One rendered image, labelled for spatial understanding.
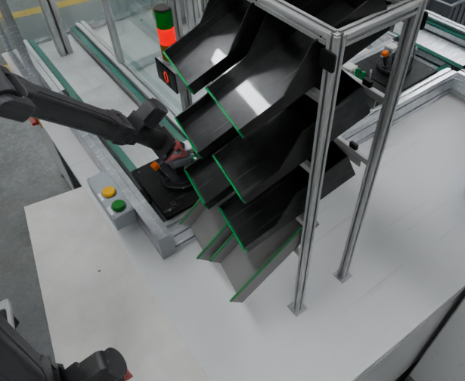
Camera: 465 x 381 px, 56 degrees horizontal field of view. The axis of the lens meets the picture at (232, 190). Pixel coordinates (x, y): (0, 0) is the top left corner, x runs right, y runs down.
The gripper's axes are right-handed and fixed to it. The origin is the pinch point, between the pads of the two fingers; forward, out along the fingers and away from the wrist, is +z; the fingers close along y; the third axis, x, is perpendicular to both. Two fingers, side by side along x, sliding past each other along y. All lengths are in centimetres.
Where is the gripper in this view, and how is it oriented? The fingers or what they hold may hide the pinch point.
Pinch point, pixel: (180, 150)
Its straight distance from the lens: 133.0
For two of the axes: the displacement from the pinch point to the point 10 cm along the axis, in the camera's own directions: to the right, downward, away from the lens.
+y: -5.5, -6.2, 5.7
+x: -6.1, 7.6, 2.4
